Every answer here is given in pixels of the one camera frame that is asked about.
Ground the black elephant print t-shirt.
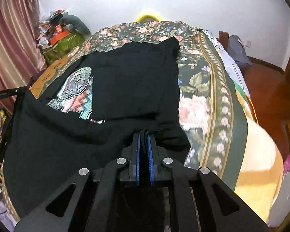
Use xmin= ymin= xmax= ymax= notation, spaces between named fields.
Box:
xmin=3 ymin=37 xmax=190 ymax=217

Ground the wooden lap desk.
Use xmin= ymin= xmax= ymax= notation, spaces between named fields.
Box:
xmin=30 ymin=57 xmax=69 ymax=99

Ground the pink striped curtain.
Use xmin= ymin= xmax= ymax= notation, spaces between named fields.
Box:
xmin=0 ymin=0 xmax=48 ymax=116

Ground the green leaf pattern storage bag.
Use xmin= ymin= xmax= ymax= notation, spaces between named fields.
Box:
xmin=42 ymin=32 xmax=84 ymax=66

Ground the floral green bed quilt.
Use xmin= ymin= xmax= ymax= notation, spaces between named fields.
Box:
xmin=2 ymin=21 xmax=248 ymax=220

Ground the orange box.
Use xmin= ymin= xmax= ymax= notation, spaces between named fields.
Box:
xmin=49 ymin=30 xmax=70 ymax=45

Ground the orange yellow blanket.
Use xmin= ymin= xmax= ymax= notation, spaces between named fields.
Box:
xmin=235 ymin=92 xmax=283 ymax=222

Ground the grey purple backpack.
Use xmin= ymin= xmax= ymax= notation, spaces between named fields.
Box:
xmin=227 ymin=35 xmax=252 ymax=74

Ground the white wall socket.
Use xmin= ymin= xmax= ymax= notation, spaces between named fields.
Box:
xmin=245 ymin=40 xmax=252 ymax=48

